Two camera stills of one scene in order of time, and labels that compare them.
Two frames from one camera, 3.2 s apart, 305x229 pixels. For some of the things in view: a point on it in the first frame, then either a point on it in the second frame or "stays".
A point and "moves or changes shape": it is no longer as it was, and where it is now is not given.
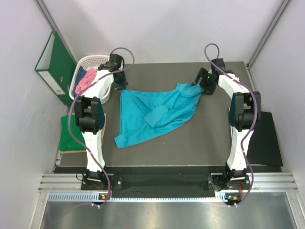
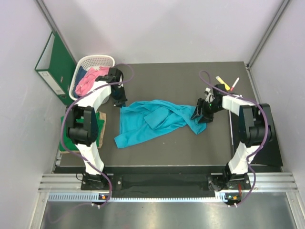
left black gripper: [124, 83] -> [120, 102]
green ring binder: [56, 67] stays
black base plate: [166, 187] stays
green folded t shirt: [67, 141] stays
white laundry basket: [94, 61] stays
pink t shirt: [87, 80] stays
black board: [263, 147] stays
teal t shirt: [144, 115] moves or changes shape
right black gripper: [202, 73] -> [206, 118]
